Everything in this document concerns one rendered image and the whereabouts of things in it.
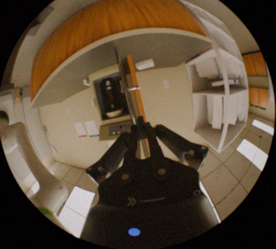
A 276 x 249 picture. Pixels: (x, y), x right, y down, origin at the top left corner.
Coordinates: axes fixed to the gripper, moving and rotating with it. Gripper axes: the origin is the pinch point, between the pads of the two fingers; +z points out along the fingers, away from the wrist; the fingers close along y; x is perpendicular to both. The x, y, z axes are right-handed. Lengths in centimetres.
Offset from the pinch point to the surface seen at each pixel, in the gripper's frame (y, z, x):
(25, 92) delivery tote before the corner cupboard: -273, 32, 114
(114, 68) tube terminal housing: -12, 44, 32
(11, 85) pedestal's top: -66, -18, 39
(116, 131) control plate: -21.8, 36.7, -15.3
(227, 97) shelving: 78, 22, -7
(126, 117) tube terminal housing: -12.5, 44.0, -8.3
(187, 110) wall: 70, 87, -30
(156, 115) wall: 18, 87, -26
